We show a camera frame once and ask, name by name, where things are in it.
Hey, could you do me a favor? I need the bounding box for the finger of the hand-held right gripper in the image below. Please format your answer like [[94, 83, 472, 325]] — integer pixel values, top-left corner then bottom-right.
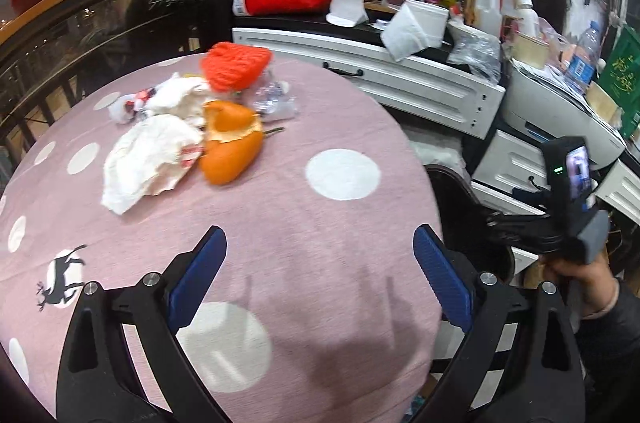
[[482, 210, 576, 256], [511, 183, 553, 216]]

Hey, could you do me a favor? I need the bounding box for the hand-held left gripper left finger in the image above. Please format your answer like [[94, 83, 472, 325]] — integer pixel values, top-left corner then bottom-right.
[[56, 225, 236, 423]]

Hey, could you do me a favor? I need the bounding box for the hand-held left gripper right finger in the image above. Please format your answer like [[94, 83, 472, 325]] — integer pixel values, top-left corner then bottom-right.
[[412, 224, 586, 423]]

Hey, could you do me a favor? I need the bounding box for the person's right forearm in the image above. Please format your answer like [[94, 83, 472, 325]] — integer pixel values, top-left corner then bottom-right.
[[572, 277, 640, 423]]

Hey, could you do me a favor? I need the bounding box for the person's right hand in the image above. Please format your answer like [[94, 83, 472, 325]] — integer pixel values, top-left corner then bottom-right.
[[542, 252, 621, 320]]

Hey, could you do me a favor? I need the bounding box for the small white drawer unit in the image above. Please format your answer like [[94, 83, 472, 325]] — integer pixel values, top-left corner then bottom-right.
[[472, 129, 551, 216]]

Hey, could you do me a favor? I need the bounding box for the black chair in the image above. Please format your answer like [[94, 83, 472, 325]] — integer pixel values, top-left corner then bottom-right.
[[425, 165, 516, 289]]

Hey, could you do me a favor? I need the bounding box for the white printer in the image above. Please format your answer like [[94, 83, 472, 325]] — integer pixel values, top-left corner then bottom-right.
[[502, 58, 628, 168]]

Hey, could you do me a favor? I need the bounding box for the green box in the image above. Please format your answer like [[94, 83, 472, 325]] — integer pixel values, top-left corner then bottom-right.
[[598, 25, 640, 138]]

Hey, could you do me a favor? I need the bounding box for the orange fruit peel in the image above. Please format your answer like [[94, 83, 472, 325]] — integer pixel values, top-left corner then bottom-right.
[[199, 100, 264, 186]]

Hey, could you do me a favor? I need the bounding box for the clear water bottle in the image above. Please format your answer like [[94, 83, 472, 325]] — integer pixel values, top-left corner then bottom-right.
[[565, 21, 602, 94]]

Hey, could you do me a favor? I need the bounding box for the white crumpled plastic bag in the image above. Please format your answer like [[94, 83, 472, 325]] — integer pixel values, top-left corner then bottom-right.
[[101, 113, 205, 216]]

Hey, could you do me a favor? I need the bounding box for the beige box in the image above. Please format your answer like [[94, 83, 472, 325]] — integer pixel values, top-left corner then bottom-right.
[[514, 30, 551, 68]]

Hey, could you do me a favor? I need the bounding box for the clear plastic bag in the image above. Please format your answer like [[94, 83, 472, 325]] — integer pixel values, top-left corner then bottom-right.
[[447, 33, 502, 84]]

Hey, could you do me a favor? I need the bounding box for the small white bottle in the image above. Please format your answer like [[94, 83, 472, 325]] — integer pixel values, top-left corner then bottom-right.
[[515, 0, 541, 38]]

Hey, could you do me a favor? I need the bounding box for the white crumpled tissue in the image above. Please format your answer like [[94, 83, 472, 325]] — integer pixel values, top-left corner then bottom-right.
[[145, 73, 216, 128]]

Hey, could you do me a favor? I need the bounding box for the white drawer cabinet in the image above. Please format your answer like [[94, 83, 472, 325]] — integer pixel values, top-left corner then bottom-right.
[[231, 27, 506, 140]]

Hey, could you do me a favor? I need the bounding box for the small red white wrapper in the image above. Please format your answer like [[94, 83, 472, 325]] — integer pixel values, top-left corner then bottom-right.
[[109, 87, 158, 124]]

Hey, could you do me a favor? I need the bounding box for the clear crumpled plastic wrapper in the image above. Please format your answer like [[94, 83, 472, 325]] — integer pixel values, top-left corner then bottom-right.
[[250, 70, 301, 121]]

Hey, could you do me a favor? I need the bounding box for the white plastic jug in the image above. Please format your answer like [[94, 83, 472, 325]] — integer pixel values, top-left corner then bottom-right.
[[472, 0, 502, 38]]

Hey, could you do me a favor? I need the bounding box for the orange foam fruit net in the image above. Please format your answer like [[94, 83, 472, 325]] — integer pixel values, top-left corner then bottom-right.
[[200, 42, 273, 92]]

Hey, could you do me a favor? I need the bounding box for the black garment white script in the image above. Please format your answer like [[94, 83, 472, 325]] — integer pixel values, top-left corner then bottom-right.
[[125, 0, 213, 54]]

